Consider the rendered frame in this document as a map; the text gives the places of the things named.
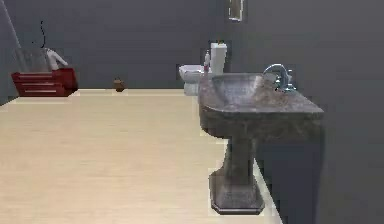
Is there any white toilet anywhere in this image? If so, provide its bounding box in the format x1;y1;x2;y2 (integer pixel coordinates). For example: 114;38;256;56
178;41;228;97

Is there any white and pink bottle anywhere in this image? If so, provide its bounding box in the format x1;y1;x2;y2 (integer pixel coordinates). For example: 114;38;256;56
203;49;212;74

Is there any small brown basket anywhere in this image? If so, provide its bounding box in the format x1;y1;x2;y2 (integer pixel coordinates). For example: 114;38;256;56
113;77;127;93

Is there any chrome sink faucet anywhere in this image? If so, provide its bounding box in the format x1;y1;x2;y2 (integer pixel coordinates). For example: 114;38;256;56
262;63;297;93

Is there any white cloth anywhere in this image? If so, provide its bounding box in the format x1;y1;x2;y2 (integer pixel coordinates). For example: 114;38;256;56
45;47;69;72

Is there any red chest of drawers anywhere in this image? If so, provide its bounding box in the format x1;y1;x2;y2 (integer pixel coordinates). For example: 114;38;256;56
10;67;79;98

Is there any grey stone pedestal sink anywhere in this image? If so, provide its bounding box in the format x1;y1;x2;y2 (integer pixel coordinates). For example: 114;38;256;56
197;72;325;216

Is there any framed wall mirror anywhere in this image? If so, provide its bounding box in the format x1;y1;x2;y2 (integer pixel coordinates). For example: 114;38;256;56
228;0;245;22

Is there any black shower hose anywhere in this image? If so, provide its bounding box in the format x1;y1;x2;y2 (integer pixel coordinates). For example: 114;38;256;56
31;20;47;50

